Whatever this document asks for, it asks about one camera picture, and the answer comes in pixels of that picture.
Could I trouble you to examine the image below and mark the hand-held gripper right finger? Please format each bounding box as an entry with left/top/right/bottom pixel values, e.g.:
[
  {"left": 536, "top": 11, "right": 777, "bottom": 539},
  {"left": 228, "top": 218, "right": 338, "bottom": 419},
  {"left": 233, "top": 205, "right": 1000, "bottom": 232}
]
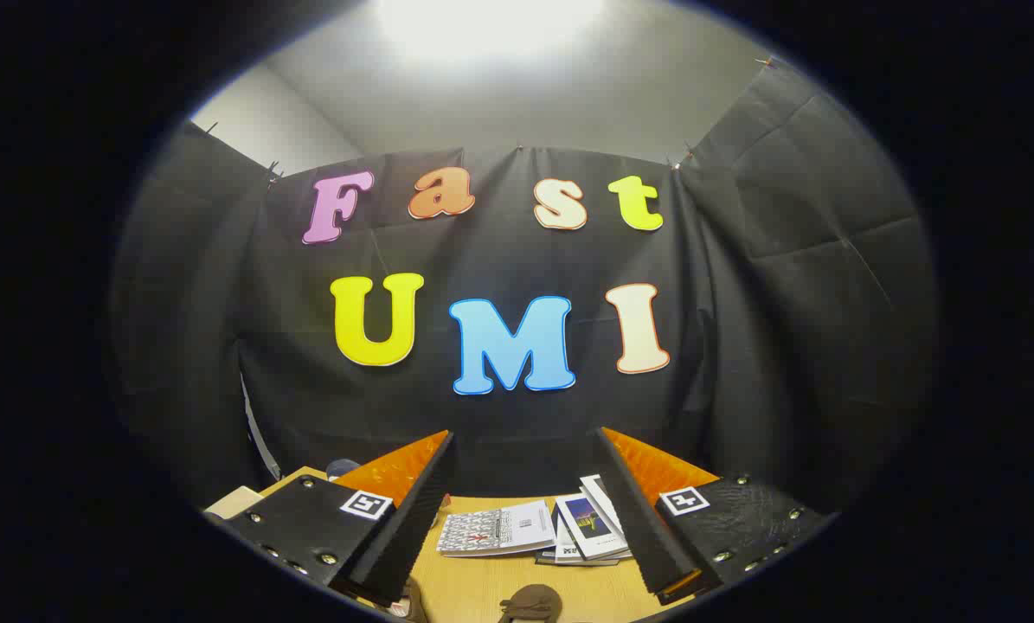
[{"left": 597, "top": 427, "right": 832, "bottom": 607}]

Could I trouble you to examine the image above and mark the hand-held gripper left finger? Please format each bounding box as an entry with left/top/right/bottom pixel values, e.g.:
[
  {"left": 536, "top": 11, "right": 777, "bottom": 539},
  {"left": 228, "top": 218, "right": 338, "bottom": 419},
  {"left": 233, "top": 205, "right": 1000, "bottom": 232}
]
[{"left": 221, "top": 430, "right": 455, "bottom": 608}]

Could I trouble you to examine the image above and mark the brown fuzzy shoe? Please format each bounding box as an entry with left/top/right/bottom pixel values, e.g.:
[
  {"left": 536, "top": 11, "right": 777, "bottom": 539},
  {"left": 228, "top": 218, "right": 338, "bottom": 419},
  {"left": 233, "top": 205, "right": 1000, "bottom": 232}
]
[
  {"left": 395, "top": 580, "right": 428, "bottom": 622},
  {"left": 498, "top": 584, "right": 563, "bottom": 623}
]

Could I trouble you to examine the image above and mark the beige fabric storage box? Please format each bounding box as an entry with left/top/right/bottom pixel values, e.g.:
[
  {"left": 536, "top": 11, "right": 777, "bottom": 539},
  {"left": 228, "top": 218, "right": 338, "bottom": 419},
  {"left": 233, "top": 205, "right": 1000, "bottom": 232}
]
[{"left": 203, "top": 486, "right": 264, "bottom": 522}]

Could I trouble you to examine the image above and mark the white booklet with blue picture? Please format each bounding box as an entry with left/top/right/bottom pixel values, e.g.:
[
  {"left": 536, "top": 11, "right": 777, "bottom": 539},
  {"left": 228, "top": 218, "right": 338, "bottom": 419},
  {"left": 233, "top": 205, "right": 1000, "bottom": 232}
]
[{"left": 555, "top": 491, "right": 631, "bottom": 562}]

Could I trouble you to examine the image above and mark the dark cover book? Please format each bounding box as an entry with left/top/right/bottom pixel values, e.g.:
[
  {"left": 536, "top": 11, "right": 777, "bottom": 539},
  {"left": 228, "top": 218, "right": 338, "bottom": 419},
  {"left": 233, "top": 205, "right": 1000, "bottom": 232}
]
[{"left": 535, "top": 549, "right": 620, "bottom": 568}]

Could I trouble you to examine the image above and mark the grey patterned book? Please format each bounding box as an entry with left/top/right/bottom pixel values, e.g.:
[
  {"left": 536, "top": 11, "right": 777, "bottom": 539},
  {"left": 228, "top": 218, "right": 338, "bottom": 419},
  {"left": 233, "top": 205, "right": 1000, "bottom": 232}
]
[{"left": 436, "top": 499, "right": 557, "bottom": 559}]

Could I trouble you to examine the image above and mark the black backdrop cloth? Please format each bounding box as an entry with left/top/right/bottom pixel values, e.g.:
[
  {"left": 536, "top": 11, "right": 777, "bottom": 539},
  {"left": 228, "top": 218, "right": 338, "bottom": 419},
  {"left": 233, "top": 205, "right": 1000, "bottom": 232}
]
[{"left": 108, "top": 56, "right": 940, "bottom": 520}]

